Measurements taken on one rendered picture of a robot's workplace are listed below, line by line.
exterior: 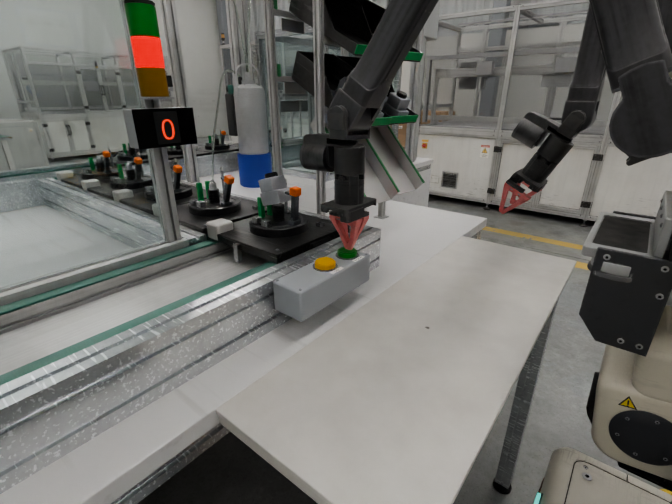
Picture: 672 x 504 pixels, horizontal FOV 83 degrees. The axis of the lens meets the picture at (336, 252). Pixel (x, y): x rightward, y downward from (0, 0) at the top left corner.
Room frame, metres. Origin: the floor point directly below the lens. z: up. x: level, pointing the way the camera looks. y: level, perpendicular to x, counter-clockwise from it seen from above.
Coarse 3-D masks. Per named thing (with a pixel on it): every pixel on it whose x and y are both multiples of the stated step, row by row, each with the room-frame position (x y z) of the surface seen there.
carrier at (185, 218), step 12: (216, 192) 1.01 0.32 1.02; (192, 204) 0.99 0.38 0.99; (204, 204) 0.97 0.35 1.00; (216, 204) 0.99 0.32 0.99; (228, 204) 0.98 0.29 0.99; (240, 204) 1.02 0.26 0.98; (252, 204) 1.07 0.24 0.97; (180, 216) 0.95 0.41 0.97; (192, 216) 0.95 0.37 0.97; (204, 216) 0.95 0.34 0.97; (216, 216) 0.95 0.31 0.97; (228, 216) 0.95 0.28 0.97; (240, 216) 0.95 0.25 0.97; (252, 216) 0.97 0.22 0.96; (192, 228) 0.88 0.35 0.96; (204, 228) 0.86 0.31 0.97
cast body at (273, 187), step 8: (272, 176) 0.86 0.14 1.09; (280, 176) 0.86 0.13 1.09; (264, 184) 0.85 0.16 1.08; (272, 184) 0.84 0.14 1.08; (280, 184) 0.86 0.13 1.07; (264, 192) 0.86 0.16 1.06; (272, 192) 0.84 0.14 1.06; (280, 192) 0.83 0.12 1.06; (264, 200) 0.86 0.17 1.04; (272, 200) 0.84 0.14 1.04; (280, 200) 0.83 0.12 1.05; (288, 200) 0.84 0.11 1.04
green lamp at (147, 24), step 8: (128, 8) 0.76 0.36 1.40; (136, 8) 0.76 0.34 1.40; (144, 8) 0.77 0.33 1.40; (152, 8) 0.78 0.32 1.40; (128, 16) 0.77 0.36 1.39; (136, 16) 0.76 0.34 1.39; (144, 16) 0.76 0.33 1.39; (152, 16) 0.78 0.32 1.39; (128, 24) 0.77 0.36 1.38; (136, 24) 0.76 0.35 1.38; (144, 24) 0.76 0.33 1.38; (152, 24) 0.77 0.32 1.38; (136, 32) 0.76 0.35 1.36; (144, 32) 0.76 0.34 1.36; (152, 32) 0.77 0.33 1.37
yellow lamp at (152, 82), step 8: (144, 72) 0.76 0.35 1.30; (152, 72) 0.76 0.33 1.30; (160, 72) 0.77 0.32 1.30; (144, 80) 0.76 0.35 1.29; (152, 80) 0.76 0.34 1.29; (160, 80) 0.77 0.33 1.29; (144, 88) 0.76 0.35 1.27; (152, 88) 0.76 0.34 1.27; (160, 88) 0.77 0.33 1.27; (144, 96) 0.76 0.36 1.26; (152, 96) 0.76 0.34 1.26; (160, 96) 0.77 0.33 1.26; (168, 96) 0.79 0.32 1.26
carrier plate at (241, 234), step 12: (312, 216) 0.95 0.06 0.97; (240, 228) 0.85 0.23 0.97; (312, 228) 0.85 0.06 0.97; (324, 228) 0.85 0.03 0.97; (348, 228) 0.88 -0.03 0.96; (216, 240) 0.82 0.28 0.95; (228, 240) 0.79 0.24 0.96; (240, 240) 0.77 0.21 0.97; (252, 240) 0.77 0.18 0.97; (264, 240) 0.77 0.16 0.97; (276, 240) 0.77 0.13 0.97; (288, 240) 0.77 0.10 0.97; (300, 240) 0.77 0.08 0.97; (312, 240) 0.77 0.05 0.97; (252, 252) 0.74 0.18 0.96; (264, 252) 0.72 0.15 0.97; (276, 252) 0.71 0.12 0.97; (288, 252) 0.72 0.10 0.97; (300, 252) 0.74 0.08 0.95
